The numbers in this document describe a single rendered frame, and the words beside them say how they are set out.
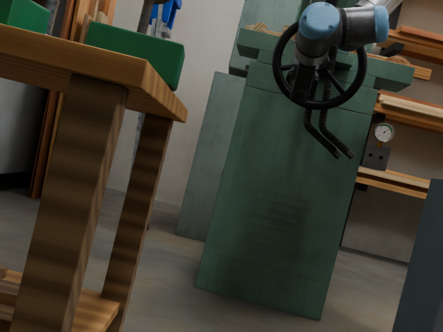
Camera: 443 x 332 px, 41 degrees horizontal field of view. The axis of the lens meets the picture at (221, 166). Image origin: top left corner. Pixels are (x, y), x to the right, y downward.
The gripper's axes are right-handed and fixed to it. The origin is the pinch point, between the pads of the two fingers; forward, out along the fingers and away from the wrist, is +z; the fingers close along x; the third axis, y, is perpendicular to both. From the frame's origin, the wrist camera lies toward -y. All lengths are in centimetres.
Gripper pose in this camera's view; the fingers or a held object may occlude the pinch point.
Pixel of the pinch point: (298, 92)
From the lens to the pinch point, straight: 177.4
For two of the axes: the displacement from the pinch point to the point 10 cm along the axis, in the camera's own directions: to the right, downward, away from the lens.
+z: -0.1, 3.3, 9.4
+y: 2.6, -9.1, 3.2
